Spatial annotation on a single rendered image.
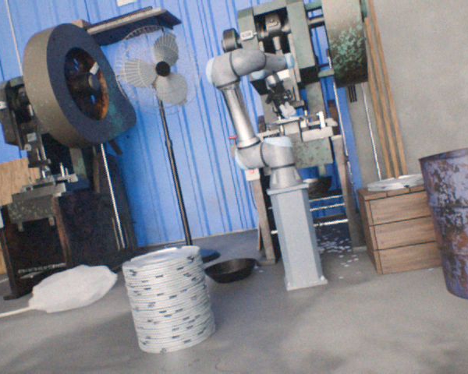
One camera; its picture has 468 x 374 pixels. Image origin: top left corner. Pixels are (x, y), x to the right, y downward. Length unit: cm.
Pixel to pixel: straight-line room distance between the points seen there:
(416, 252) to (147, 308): 114
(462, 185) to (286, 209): 76
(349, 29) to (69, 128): 176
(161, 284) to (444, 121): 297
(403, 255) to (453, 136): 210
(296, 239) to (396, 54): 236
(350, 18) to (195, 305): 161
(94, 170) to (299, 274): 200
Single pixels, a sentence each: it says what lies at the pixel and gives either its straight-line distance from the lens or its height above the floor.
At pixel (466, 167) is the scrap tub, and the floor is 44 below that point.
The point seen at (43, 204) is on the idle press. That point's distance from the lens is 325.
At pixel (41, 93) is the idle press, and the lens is 301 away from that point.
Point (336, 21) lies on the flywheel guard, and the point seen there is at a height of 120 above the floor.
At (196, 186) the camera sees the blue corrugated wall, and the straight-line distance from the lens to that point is 412.
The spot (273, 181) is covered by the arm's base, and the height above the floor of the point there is 48.
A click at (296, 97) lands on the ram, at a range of 275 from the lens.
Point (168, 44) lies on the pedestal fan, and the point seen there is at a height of 145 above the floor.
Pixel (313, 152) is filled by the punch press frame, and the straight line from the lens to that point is 257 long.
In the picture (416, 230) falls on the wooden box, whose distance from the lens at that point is 207.
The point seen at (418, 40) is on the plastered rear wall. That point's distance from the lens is 408.
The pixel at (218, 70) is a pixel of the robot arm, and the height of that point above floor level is 100.
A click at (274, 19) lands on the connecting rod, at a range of 285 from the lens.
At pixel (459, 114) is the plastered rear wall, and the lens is 406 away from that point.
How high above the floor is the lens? 58
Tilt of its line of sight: 3 degrees down
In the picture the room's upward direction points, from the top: 11 degrees counter-clockwise
